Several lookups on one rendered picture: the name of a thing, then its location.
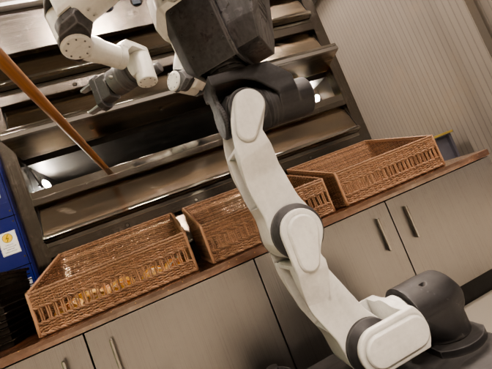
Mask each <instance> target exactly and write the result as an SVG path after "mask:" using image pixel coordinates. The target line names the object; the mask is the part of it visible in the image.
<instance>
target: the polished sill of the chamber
mask: <svg viewBox="0 0 492 369"><path fill-rule="evenodd" d="M341 100H344V99H343V95H342V94H338V95H335V96H333V97H329V98H326V99H324V100H319V101H317V102H316V106H315V109H316V108H320V107H322V106H325V105H329V104H331V103H335V102H337V101H341ZM220 139H223V138H222V137H221V135H220V133H216V134H214V135H210V136H207V137H204V138H200V139H198V140H195V141H191V142H188V143H184V144H182V145H179V146H175V147H172V148H170V149H166V150H163V151H161V152H156V153H154V154H150V155H147V156H145V157H140V158H138V159H135V160H131V161H129V162H126V163H122V164H119V165H115V166H113V167H110V168H106V169H103V170H101V171H97V172H94V173H91V174H87V175H85V176H81V177H78V178H75V179H71V180H69V181H66V182H62V183H59V184H55V185H53V186H50V187H46V188H43V189H41V190H37V191H34V192H32V193H29V194H30V196H31V199H32V200H36V199H38V198H42V197H45V196H47V195H51V194H54V193H58V192H61V191H63V190H67V189H70V188H72V187H76V186H78V185H83V184H86V183H88V182H92V181H94V180H97V179H101V178H103V177H106V176H110V175H113V174H117V173H119V172H122V171H126V170H128V169H131V168H134V167H137V166H140V165H144V164H147V163H150V162H153V161H155V160H159V159H162V158H164V157H169V156H171V155H174V154H178V153H180V152H184V151H187V150H189V149H193V148H196V147H199V146H203V145H205V144H209V143H211V142H214V141H218V140H220Z"/></svg>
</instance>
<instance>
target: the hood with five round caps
mask: <svg viewBox="0 0 492 369"><path fill-rule="evenodd" d="M153 27H154V23H153V20H152V17H151V14H150V11H149V7H148V4H147V0H120V1H118V2H117V3H116V4H115V5H113V6H112V8H110V9H109V10H108V11H107V12H105V13H104V14H103V15H102V16H100V17H99V18H98V19H97V20H96V21H95V22H93V29H92V34H93V35H95V36H98V37H99V38H101V39H102V38H106V37H112V36H116V35H120V34H126V33H130V32H134V31H140V30H144V29H150V28H153ZM0 47H1V48H2V49H3V51H4V52H5V53H6V54H7V55H8V56H9V57H10V58H15V57H19V56H25V55H28V54H32V53H38V52H42V51H48V50H52V49H55V48H59V46H58V44H57V42H56V40H55V38H54V36H53V34H52V32H51V29H50V27H49V25H48V23H47V21H46V19H45V16H44V9H40V10H32V11H28V12H21V13H17V14H12V15H5V16H1V17H0Z"/></svg>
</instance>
